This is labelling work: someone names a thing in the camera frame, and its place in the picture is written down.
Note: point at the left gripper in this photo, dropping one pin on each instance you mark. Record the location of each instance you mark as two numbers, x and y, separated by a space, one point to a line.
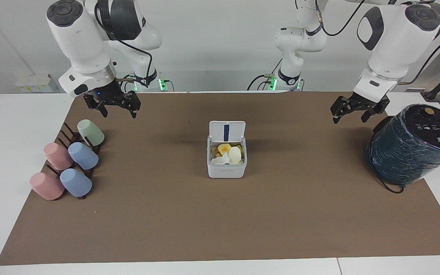
372 104

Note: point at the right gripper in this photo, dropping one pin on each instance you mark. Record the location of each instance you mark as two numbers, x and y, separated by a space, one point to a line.
107 93

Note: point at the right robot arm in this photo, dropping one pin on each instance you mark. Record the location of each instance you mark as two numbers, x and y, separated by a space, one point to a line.
78 42

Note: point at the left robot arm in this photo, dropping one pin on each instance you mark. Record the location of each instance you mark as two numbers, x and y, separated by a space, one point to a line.
392 46

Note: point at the small white trash can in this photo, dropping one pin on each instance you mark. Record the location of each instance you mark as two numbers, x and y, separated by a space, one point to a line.
225 170

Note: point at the green plastic cup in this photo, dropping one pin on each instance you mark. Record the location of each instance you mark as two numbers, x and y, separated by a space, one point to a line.
92 132

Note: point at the dark wooden cup rack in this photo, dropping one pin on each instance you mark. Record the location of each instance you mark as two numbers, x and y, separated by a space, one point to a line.
71 137

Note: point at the blue plastic cup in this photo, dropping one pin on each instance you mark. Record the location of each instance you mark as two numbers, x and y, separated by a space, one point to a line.
76 182
84 156

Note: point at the dark green wrapped cylinder appliance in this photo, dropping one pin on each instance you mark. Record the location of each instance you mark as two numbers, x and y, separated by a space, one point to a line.
411 152

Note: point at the pink plastic cup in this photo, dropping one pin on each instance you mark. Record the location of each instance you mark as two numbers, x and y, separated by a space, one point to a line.
56 156
47 186

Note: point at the yellow food scrap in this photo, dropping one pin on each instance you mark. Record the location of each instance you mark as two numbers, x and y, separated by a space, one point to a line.
224 148

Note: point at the crumpled white tissue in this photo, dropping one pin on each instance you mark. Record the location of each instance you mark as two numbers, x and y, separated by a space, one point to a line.
219 160

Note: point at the white eggshell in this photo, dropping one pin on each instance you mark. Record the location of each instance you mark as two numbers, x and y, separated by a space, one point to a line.
235 155

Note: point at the white wall socket box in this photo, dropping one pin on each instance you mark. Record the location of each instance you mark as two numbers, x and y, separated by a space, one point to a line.
34 83

